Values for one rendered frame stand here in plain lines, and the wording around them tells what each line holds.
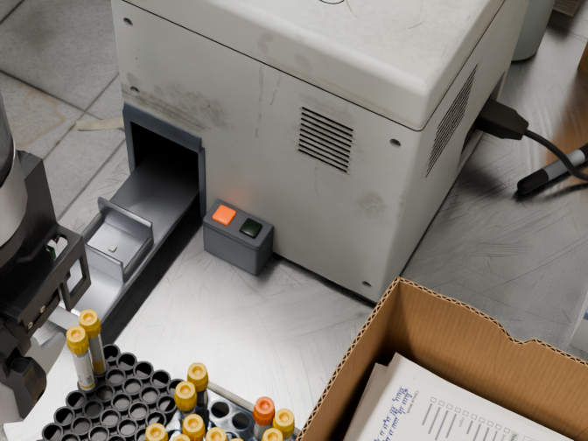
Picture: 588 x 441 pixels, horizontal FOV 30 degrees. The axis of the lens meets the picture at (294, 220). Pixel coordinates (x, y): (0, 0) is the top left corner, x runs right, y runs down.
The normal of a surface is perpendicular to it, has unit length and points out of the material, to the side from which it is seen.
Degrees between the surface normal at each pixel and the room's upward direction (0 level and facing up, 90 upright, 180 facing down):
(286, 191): 90
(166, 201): 0
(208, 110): 90
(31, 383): 77
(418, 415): 3
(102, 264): 90
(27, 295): 0
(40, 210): 90
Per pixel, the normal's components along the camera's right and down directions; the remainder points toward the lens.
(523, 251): 0.05, -0.57
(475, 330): -0.47, 0.69
